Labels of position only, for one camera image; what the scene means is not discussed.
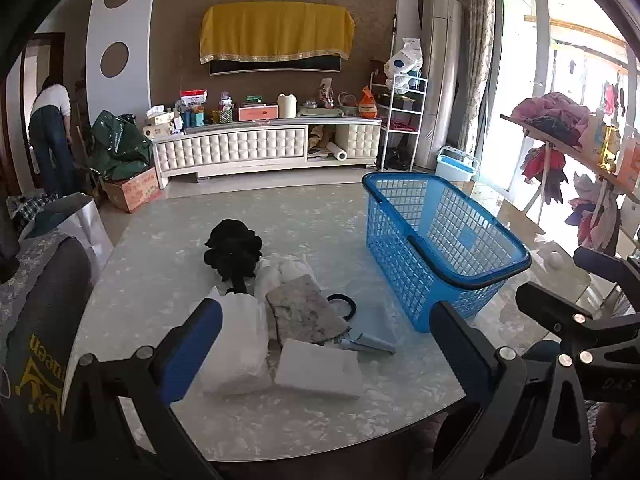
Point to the white fluffy towel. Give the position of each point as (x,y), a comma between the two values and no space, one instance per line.
(280,270)

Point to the white tissue box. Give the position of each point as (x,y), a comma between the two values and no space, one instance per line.
(160,119)

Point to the black hair band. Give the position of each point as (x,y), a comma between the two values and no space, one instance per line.
(350,305)

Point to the white plastic bag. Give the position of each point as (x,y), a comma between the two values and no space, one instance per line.
(240,345)

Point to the black television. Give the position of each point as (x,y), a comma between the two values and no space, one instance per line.
(280,66)

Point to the white metal shelf rack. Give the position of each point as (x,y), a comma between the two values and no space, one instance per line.
(400,110)

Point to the white paper roll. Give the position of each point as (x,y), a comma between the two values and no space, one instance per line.
(336,152)

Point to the dark red hanging clothes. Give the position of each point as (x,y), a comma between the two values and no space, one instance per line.
(542,170)

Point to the light blue cloth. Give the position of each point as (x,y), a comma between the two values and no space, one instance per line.
(372,332)

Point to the white tufted television cabinet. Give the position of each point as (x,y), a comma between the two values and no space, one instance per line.
(230,147)

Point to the green plastic bag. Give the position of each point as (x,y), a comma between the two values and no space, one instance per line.
(120,145)

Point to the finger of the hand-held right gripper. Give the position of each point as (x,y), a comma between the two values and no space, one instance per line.
(550,312)
(605,266)

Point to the wooden clothes rack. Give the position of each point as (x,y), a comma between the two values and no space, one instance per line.
(555,140)

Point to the pink box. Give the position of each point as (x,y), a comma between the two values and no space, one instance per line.
(257,112)

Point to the white printed bag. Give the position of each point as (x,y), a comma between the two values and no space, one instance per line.
(402,60)

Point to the red snack packet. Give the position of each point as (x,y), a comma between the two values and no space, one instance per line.
(194,99)

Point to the cardboard box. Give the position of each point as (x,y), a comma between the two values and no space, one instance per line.
(132,192)

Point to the pink clothes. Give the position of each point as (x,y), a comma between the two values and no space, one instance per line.
(550,107)

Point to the white paper bag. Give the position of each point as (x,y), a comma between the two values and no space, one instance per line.
(87,230)

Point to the yellow television cover cloth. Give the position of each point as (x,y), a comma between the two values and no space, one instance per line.
(275,30)

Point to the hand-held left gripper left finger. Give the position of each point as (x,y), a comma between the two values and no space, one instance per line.
(197,340)

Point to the light blue storage bin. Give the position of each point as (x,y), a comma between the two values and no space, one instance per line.
(455,165)

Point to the black plush toy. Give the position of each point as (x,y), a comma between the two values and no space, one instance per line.
(232,250)

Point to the grey chair with yellow print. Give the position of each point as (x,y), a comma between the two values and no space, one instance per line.
(40,320)

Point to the plaid cloth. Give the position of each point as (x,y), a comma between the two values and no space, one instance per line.
(30,210)

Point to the standing air conditioner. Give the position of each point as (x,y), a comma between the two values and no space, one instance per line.
(440,85)

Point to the blue plastic basket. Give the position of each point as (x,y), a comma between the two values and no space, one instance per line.
(400,240)

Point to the orange bag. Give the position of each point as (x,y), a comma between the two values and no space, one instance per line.
(369,105)

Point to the white plastic jug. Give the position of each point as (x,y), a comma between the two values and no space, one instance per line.
(288,107)

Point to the grey marbled cloth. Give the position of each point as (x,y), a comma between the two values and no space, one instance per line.
(305,310)

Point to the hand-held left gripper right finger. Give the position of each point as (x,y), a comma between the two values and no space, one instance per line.
(452,345)

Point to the patterned curtain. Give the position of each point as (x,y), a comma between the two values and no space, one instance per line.
(475,60)

